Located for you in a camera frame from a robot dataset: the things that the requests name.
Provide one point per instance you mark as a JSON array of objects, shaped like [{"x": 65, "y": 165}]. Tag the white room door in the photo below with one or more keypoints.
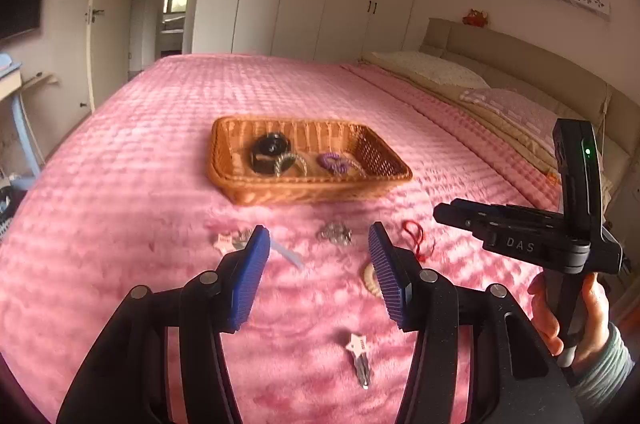
[{"x": 107, "y": 37}]

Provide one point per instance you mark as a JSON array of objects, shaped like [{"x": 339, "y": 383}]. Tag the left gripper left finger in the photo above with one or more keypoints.
[{"x": 239, "y": 275}]

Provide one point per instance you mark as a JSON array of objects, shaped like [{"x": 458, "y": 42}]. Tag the light blue hair clip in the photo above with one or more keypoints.
[{"x": 289, "y": 255}]

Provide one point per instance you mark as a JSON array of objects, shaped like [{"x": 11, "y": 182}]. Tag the person's right hand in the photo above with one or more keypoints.
[{"x": 596, "y": 330}]

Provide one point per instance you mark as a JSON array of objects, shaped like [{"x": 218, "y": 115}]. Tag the red plush toy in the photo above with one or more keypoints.
[{"x": 476, "y": 18}]

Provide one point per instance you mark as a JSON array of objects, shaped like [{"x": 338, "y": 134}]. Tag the beige upholstered headboard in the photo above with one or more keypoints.
[{"x": 549, "y": 80}]

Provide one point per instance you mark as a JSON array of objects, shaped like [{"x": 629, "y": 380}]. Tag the grey striped sleeve forearm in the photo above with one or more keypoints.
[{"x": 597, "y": 387}]

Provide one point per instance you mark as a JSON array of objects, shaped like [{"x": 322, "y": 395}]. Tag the black smart watch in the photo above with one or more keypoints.
[{"x": 265, "y": 151}]

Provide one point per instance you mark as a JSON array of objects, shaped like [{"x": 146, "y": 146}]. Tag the pink star hair clip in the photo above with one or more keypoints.
[{"x": 357, "y": 347}]

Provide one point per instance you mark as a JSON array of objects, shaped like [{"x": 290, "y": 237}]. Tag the crystal silver jewelry cluster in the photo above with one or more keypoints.
[{"x": 335, "y": 233}]

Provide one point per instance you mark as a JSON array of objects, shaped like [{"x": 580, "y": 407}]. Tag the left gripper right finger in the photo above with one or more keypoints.
[{"x": 398, "y": 272}]

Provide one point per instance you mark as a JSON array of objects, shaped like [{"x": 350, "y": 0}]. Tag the white desk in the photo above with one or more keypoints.
[{"x": 11, "y": 87}]

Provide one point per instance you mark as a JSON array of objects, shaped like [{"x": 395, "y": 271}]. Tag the small wooden wall shelf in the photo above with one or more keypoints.
[{"x": 41, "y": 78}]

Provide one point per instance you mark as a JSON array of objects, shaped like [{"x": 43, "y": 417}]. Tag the pink plush bedspread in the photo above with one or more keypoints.
[{"x": 126, "y": 201}]

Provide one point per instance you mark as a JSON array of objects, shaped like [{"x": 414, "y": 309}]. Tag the pink patterned pillow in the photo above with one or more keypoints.
[{"x": 528, "y": 117}]

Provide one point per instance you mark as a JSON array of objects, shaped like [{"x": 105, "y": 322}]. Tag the white floral pillow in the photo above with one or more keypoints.
[{"x": 429, "y": 67}]

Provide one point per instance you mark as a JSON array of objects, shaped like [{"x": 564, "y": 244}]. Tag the woven wicker basket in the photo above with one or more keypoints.
[{"x": 330, "y": 160}]

